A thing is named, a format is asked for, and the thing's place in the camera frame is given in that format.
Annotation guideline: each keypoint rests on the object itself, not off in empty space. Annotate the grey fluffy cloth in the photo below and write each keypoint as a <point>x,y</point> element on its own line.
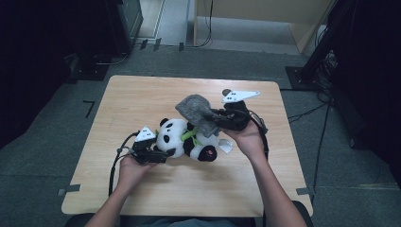
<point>195,110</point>

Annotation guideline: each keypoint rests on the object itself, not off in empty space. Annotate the dark tape piece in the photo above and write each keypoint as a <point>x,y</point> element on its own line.
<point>181,46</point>
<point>157,44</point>
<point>143,44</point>

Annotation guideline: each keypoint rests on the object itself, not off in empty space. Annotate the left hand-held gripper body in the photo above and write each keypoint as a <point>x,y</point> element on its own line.
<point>143,148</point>

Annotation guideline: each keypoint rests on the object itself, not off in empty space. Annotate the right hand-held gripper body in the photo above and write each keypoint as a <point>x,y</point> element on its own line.
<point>238,118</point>

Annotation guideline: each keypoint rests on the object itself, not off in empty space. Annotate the black cabinet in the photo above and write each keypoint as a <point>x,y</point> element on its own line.
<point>126,25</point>

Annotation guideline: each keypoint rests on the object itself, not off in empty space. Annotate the dark round table grommet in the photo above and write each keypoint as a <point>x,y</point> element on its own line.
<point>225,92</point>

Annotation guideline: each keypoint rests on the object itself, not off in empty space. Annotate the black stand base plate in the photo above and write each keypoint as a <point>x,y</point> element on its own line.
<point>296,80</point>

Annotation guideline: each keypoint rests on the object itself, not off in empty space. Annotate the person's left hand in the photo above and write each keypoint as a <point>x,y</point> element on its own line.
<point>130,173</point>

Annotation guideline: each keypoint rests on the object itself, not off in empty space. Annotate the panda plush toy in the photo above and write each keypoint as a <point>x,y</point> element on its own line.
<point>173,137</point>

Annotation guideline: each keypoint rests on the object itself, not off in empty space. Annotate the light wooden furniture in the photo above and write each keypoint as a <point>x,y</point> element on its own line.
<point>252,8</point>

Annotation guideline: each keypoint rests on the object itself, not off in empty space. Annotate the black metal stand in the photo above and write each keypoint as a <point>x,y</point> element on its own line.
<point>321,50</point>

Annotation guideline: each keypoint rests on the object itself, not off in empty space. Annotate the grey tape strip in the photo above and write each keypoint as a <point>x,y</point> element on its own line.
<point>69,189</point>
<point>303,191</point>

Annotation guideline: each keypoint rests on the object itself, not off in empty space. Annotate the person's right hand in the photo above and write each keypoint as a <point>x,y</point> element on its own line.
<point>252,142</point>

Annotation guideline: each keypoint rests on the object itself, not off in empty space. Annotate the black floor plate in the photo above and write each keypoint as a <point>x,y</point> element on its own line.
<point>88,72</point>

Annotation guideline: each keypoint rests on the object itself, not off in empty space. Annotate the dark curtain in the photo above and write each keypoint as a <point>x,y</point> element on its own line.
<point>372,78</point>
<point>38,63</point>

